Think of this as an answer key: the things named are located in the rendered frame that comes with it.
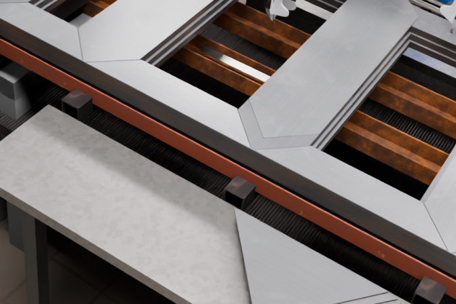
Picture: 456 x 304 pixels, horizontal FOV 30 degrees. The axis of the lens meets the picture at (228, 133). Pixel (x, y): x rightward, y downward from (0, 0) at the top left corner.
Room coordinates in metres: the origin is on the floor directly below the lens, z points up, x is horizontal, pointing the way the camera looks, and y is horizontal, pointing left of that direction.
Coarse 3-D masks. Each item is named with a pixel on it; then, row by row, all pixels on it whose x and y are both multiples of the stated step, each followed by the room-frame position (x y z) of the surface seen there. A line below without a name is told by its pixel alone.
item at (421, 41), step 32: (32, 0) 1.67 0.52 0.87; (64, 0) 1.76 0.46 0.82; (224, 0) 1.84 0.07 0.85; (320, 0) 1.93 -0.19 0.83; (0, 32) 1.58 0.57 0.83; (192, 32) 1.70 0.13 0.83; (416, 32) 1.82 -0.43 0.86; (64, 64) 1.50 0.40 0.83; (160, 64) 1.57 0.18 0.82; (384, 64) 1.67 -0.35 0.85; (128, 96) 1.42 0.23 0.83; (352, 96) 1.52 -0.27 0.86; (192, 128) 1.35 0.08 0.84; (256, 128) 1.35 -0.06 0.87; (256, 160) 1.28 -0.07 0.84; (448, 160) 1.39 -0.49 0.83; (320, 192) 1.21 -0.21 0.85; (384, 224) 1.15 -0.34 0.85; (448, 256) 1.09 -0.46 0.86
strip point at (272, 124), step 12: (252, 108) 1.41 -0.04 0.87; (264, 108) 1.42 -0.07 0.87; (264, 120) 1.38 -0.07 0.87; (276, 120) 1.38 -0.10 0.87; (288, 120) 1.39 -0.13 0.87; (264, 132) 1.34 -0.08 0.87; (276, 132) 1.35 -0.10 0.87; (288, 132) 1.35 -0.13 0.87; (300, 132) 1.36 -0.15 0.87; (312, 132) 1.36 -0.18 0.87
